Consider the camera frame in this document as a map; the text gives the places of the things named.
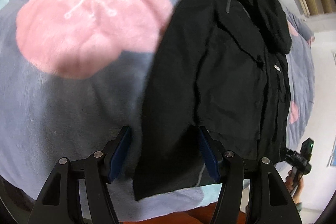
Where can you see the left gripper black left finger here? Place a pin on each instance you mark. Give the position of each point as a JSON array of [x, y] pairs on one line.
[[59, 199]]

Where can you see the black jacket with grey piping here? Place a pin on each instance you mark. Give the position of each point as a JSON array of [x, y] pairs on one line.
[[221, 65]]

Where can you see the person's right hand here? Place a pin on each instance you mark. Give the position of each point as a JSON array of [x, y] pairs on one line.
[[296, 190]]

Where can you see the grey-green right sleeve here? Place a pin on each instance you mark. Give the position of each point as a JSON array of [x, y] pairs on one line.
[[298, 205]]

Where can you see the orange bed base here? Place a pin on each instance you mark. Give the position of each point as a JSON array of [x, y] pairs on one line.
[[198, 215]]

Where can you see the grey floral fleece blanket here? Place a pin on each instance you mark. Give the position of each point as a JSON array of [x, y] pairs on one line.
[[72, 74]]

